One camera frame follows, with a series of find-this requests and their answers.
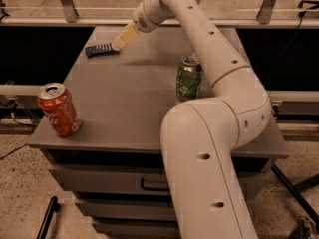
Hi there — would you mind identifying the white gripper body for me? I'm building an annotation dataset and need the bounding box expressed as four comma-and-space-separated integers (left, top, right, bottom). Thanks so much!
133, 0, 174, 33

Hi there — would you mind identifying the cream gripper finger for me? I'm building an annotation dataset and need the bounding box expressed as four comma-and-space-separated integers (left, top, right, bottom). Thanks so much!
112, 23, 140, 51

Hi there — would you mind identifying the dark blue rxbar wrapper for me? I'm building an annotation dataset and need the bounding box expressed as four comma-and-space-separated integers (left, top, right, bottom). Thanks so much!
85, 43, 118, 58

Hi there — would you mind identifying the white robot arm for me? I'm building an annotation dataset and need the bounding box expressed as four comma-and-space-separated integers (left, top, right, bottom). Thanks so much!
113, 0, 271, 239

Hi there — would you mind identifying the green soda can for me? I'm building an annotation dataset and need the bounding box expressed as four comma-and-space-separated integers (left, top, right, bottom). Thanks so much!
176, 54, 203, 102

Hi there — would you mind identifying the red coke can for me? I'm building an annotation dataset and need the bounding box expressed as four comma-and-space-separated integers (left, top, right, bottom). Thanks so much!
38, 83, 81, 136

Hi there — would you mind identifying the grey drawer cabinet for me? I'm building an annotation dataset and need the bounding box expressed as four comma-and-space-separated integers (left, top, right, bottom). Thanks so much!
30, 27, 285, 239

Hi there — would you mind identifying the black bar on floor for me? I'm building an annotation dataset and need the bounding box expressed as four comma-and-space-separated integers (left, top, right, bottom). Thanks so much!
36, 196, 59, 239

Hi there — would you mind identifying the black stand leg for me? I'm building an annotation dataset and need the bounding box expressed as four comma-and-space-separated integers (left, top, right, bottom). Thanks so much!
271, 165, 319, 228

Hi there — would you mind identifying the metal railing frame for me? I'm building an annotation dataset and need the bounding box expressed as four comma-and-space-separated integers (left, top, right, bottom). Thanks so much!
2, 0, 318, 28

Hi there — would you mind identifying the black cable on floor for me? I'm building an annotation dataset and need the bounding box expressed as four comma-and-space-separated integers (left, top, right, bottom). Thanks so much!
0, 97, 38, 161

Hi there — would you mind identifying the black drawer handle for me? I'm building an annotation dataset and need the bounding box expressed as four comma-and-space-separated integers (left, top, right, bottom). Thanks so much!
140, 178, 169, 192

